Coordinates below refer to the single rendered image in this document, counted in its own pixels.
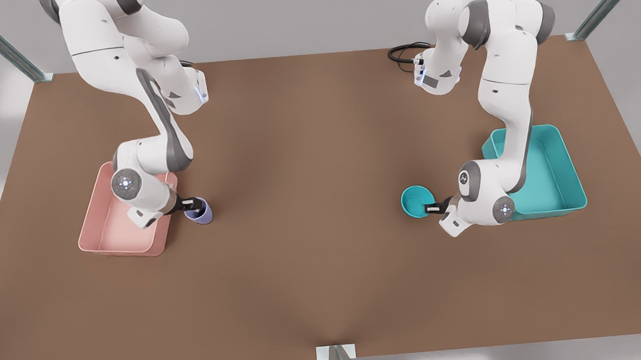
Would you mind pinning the purple cup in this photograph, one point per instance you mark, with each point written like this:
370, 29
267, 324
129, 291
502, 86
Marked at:
200, 212

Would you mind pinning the teal bowl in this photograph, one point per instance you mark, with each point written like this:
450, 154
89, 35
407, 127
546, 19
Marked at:
414, 202

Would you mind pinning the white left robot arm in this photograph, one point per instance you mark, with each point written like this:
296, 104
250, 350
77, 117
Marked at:
501, 80

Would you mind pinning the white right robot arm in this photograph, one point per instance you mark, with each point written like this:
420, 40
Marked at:
141, 68

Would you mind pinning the pink box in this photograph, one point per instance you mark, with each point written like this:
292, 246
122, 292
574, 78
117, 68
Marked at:
117, 228

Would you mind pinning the teal box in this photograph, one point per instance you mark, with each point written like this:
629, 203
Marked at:
548, 177

